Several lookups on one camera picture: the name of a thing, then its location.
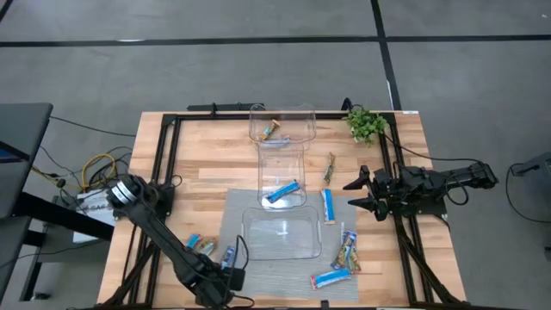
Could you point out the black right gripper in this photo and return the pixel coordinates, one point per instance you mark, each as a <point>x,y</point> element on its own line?
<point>382,189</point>

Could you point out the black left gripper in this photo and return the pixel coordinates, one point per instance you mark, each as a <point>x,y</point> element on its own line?
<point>215,290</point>

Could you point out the blue white granola bar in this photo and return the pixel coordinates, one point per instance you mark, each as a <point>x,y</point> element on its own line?
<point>283,191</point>
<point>328,206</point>

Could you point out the green red granola bar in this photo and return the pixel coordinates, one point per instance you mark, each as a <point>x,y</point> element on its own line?
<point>354,260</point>
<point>207,246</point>
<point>329,168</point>

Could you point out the brown orange granola bar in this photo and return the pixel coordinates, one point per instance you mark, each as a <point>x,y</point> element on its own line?
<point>270,129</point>

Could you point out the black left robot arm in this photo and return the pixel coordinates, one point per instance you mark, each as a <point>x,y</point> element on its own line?
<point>163,232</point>

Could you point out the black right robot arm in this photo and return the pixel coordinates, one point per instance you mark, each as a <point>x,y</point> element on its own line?
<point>430,181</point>

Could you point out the grey woven mat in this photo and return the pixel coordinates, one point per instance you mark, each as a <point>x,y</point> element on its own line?
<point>275,280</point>

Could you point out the small green potted plant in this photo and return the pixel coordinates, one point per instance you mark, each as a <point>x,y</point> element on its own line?
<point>366,125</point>

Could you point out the narrow clear plastic bin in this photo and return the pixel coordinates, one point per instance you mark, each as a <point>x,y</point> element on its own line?
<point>282,168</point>

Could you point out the clear bin with curved rim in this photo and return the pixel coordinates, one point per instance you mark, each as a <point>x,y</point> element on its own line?
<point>297,125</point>

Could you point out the white labelled box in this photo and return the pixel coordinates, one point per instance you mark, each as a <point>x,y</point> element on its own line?
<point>92,211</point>

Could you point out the black bar at table edge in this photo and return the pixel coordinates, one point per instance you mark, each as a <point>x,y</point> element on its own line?
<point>224,107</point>

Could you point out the black desk beam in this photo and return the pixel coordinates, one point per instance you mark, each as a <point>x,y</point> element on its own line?
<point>64,217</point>

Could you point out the grey floor stand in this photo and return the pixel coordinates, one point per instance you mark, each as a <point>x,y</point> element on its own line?
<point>534,165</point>

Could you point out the grey desk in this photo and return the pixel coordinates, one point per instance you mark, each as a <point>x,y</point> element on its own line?
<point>21,150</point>

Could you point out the small black bracket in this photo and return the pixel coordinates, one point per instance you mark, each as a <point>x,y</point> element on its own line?
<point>325,304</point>

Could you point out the black aluminium table frame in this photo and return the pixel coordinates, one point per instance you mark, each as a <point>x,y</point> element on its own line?
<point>206,116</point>

